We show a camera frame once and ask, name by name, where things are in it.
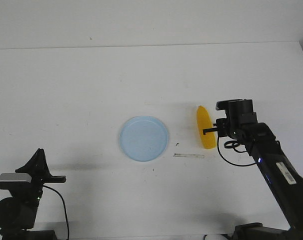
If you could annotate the horizontal tape strip on table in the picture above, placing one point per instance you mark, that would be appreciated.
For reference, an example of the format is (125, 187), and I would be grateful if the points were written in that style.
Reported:
(185, 155)

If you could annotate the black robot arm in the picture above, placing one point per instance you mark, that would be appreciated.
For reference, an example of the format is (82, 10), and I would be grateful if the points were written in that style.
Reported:
(18, 215)
(242, 127)

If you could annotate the light blue round plate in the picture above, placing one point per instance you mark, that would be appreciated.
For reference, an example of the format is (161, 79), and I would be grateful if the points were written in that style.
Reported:
(143, 138)

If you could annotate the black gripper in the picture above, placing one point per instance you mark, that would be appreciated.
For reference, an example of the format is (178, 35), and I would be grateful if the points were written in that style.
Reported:
(222, 128)
(37, 168)

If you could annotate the yellow toy corn cob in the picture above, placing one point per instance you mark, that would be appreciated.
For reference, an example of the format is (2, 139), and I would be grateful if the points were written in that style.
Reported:
(208, 139)

